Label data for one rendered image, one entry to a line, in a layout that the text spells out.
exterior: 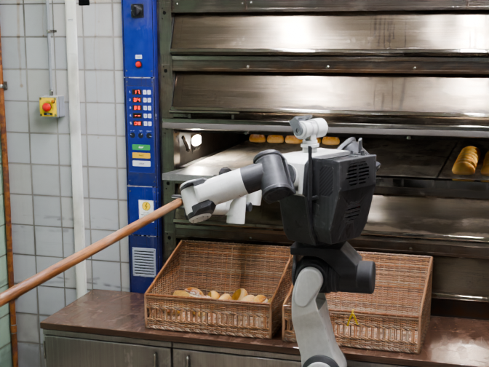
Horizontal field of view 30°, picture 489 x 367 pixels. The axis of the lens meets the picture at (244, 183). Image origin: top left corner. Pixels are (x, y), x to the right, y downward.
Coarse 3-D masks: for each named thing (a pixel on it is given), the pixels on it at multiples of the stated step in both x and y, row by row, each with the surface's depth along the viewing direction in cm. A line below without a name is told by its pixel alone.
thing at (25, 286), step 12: (168, 204) 325; (180, 204) 333; (144, 216) 305; (156, 216) 311; (132, 228) 292; (108, 240) 275; (84, 252) 260; (96, 252) 267; (60, 264) 247; (72, 264) 252; (36, 276) 235; (48, 276) 239; (12, 288) 224; (24, 288) 228; (0, 300) 217
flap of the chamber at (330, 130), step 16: (176, 128) 404; (192, 128) 400; (208, 128) 398; (224, 128) 396; (240, 128) 394; (256, 128) 392; (272, 128) 390; (288, 128) 388; (336, 128) 382; (352, 128) 380; (368, 128) 378
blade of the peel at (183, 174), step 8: (184, 168) 418; (192, 168) 421; (200, 168) 421; (208, 168) 420; (216, 168) 420; (232, 168) 420; (168, 176) 392; (176, 176) 391; (184, 176) 390; (192, 176) 389; (200, 176) 388; (208, 176) 387
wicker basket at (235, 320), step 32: (192, 256) 421; (224, 256) 417; (256, 256) 413; (288, 256) 409; (160, 288) 397; (224, 288) 416; (256, 288) 412; (288, 288) 398; (160, 320) 382; (192, 320) 378; (224, 320) 391; (256, 320) 390
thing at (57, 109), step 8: (40, 96) 429; (48, 96) 428; (56, 96) 427; (40, 104) 429; (56, 104) 427; (64, 104) 433; (40, 112) 430; (48, 112) 429; (56, 112) 427; (64, 112) 433
